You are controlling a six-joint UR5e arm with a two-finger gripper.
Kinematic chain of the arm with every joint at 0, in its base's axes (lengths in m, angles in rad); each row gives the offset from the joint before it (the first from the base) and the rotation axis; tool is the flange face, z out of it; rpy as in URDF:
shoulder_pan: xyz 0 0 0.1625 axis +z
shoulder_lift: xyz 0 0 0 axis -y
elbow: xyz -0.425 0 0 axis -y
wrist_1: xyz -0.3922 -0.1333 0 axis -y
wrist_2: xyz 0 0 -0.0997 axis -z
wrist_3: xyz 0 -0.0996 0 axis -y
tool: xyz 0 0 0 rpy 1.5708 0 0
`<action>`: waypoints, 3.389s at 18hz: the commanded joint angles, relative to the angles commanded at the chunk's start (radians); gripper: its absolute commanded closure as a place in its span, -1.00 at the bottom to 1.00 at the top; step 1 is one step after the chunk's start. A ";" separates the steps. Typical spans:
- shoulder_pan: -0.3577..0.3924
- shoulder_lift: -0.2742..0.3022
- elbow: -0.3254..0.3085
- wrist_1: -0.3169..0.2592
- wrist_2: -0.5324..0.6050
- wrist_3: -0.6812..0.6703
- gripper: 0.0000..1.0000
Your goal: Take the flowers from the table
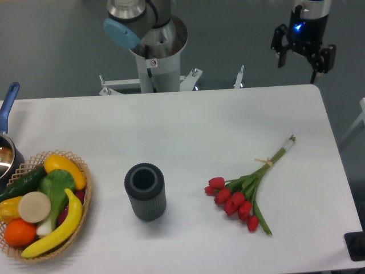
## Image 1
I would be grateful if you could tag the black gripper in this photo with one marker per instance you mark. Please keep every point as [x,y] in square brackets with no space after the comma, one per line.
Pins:
[305,32]

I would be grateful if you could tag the orange fruit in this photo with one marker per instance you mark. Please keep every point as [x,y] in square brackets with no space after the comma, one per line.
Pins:
[19,233]

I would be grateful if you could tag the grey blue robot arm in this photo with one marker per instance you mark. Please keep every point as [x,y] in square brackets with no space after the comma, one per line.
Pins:
[150,31]

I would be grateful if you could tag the dark grey ribbed vase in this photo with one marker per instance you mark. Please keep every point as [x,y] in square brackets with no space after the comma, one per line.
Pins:
[145,186]

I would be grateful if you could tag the blue handled saucepan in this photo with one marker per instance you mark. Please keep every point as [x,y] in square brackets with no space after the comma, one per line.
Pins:
[11,158]

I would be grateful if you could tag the yellow squash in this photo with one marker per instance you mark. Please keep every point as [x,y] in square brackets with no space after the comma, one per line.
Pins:
[58,162]

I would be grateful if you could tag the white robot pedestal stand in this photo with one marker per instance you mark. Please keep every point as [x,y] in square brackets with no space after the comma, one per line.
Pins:
[155,75]

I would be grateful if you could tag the white frame at right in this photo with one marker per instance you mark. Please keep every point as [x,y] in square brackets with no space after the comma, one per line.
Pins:
[354,129]

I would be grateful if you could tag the red tulip bouquet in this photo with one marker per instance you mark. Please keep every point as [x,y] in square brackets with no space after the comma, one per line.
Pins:
[240,195]

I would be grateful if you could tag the dark red fruit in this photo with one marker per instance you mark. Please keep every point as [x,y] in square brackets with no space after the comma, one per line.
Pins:
[62,216]

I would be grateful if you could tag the yellow bell pepper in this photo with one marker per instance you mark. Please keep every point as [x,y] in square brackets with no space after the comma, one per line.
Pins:
[9,209]

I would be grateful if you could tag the black device at edge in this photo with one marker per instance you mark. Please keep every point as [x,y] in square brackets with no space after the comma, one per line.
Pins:
[355,245]

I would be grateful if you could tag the yellow banana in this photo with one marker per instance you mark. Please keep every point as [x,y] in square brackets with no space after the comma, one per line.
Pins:
[60,234]

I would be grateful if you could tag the woven wicker basket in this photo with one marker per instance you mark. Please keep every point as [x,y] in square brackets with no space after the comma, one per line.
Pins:
[31,164]

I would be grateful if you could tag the green cucumber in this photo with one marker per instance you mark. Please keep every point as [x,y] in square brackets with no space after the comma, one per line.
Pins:
[29,182]

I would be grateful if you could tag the green bok choy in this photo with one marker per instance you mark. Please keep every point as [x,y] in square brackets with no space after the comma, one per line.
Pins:
[53,186]

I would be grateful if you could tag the beige round disc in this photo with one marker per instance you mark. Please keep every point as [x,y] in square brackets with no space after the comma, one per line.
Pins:
[34,207]

